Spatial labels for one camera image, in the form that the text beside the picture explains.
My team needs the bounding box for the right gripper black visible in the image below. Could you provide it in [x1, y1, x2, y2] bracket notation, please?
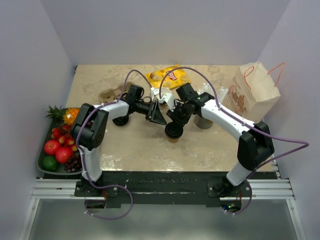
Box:
[166, 101, 192, 128]

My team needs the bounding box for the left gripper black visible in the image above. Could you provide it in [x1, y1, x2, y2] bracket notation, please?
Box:
[135, 99, 167, 125]

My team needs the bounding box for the black coffee cup lid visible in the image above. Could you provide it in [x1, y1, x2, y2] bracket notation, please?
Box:
[164, 122, 184, 140]

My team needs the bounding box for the brown paper cup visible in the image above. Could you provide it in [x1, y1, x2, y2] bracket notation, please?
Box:
[159, 102, 168, 107]
[167, 137, 179, 143]

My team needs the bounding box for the cardboard cup carrier tray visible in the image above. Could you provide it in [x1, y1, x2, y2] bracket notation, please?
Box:
[98, 82, 132, 104]

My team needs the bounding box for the brown paper takeout bag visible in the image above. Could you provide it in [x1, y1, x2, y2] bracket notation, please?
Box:
[222, 61, 285, 123]

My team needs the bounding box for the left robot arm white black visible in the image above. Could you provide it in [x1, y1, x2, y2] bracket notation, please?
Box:
[70, 84, 167, 197]

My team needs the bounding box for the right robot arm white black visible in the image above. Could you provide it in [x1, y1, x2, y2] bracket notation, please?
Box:
[159, 83, 275, 197]

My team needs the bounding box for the grey straw holder cup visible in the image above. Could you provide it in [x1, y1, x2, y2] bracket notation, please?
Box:
[194, 115, 214, 130]

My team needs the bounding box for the yellow Lays chips bag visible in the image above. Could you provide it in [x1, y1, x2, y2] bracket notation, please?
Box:
[145, 63, 191, 90]

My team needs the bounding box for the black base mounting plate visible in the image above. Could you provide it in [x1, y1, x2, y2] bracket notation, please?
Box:
[74, 170, 279, 209]

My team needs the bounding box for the toy pineapple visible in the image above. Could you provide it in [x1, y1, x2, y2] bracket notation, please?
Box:
[46, 105, 80, 126]

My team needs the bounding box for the dark grapes bunch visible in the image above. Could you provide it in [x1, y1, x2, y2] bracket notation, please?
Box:
[64, 155, 82, 173]

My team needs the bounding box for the small red fruits cluster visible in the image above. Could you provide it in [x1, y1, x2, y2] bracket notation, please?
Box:
[51, 125, 78, 152]

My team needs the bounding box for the large red apple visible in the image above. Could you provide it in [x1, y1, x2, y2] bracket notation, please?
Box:
[43, 139, 62, 156]

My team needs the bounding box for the grey fruit tray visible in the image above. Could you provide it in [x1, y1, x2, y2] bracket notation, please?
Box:
[37, 106, 82, 176]

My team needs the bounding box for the green lime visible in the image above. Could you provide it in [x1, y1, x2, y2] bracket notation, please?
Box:
[42, 155, 59, 172]

